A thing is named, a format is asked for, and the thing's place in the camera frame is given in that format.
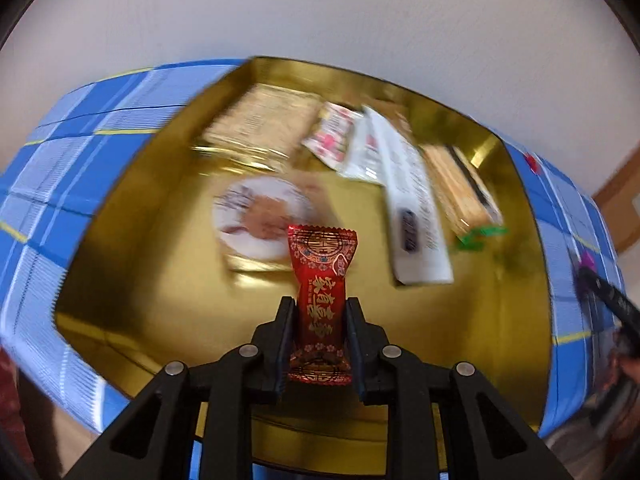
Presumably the purple wrapped candy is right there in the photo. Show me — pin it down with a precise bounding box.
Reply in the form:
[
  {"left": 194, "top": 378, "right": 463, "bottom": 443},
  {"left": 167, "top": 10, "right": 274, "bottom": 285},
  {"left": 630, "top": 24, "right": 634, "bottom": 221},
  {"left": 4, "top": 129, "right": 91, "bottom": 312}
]
[{"left": 574, "top": 251, "right": 597, "bottom": 283}]

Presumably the red candy packet gold print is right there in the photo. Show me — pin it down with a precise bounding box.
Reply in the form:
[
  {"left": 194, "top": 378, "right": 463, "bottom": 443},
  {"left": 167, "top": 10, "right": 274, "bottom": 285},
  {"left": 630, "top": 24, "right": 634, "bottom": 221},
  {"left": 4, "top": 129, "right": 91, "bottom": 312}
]
[{"left": 286, "top": 225, "right": 359, "bottom": 387}]

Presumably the dark red cloth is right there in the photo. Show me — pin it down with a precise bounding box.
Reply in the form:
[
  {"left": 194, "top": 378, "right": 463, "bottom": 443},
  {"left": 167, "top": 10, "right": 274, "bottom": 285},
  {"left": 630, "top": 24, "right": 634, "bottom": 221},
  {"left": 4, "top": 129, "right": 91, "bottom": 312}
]
[{"left": 0, "top": 347, "right": 23, "bottom": 461}]

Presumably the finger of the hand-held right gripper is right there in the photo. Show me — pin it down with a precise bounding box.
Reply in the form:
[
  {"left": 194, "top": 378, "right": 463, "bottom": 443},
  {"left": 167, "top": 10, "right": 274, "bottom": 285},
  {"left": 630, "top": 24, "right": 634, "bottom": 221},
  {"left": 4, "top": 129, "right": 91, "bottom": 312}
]
[{"left": 579, "top": 265, "right": 640, "bottom": 335}]

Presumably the beige round pastry packet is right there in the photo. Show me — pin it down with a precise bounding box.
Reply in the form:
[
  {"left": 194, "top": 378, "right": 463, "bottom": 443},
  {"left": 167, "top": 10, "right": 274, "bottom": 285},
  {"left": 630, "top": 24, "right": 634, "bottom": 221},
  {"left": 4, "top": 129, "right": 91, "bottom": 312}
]
[{"left": 212, "top": 175, "right": 317, "bottom": 272}]

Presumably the wooden chair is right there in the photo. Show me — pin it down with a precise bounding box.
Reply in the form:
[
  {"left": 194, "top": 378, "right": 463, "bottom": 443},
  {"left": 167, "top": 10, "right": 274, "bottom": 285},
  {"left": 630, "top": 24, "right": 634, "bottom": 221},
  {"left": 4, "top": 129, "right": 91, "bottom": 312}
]
[{"left": 592, "top": 157, "right": 640, "bottom": 254}]

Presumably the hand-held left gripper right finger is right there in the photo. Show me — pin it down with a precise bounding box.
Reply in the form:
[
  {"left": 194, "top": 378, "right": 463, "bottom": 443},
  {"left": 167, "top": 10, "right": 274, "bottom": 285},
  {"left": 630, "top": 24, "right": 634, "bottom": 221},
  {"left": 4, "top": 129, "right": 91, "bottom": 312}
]
[{"left": 345, "top": 297, "right": 581, "bottom": 480}]

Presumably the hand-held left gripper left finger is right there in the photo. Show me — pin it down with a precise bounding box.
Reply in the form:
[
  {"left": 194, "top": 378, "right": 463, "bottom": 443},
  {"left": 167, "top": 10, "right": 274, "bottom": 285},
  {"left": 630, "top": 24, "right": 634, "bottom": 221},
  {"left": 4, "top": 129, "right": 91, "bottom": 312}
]
[{"left": 62, "top": 296, "right": 296, "bottom": 480}]

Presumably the clear-wrapped cracker packet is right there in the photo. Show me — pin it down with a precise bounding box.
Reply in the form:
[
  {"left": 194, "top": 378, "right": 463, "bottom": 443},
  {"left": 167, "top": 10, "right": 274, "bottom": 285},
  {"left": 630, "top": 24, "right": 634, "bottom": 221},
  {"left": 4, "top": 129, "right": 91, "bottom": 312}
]
[{"left": 197, "top": 83, "right": 322, "bottom": 167}]

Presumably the white snack packet red label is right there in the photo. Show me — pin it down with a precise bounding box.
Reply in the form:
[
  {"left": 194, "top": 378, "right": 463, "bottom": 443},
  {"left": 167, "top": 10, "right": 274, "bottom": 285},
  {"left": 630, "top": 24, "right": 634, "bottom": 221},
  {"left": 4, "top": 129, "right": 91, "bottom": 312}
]
[{"left": 339, "top": 105, "right": 398, "bottom": 182}]

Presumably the long white and gold packet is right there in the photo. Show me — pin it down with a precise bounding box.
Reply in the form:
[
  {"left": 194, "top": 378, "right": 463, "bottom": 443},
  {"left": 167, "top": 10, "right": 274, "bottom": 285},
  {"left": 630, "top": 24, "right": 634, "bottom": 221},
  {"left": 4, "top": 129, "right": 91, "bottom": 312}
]
[{"left": 364, "top": 105, "right": 455, "bottom": 287}]

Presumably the pink and white snack packet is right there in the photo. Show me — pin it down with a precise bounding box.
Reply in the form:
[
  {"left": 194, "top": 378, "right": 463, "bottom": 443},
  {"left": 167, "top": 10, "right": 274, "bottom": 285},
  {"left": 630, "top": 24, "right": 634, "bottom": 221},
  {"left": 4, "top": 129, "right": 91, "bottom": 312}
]
[{"left": 301, "top": 101, "right": 364, "bottom": 169}]

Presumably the gold rectangular box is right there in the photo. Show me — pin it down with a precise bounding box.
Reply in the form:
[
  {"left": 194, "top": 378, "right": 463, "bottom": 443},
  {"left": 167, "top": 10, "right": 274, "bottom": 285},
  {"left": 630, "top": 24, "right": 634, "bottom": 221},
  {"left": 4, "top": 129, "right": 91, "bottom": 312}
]
[{"left": 52, "top": 56, "right": 554, "bottom": 479}]

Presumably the cracker packet black band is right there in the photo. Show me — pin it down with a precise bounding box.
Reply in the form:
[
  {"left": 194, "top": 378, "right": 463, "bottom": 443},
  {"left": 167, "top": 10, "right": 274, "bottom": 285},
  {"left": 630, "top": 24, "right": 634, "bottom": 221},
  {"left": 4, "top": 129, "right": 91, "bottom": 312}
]
[{"left": 419, "top": 144, "right": 508, "bottom": 251}]

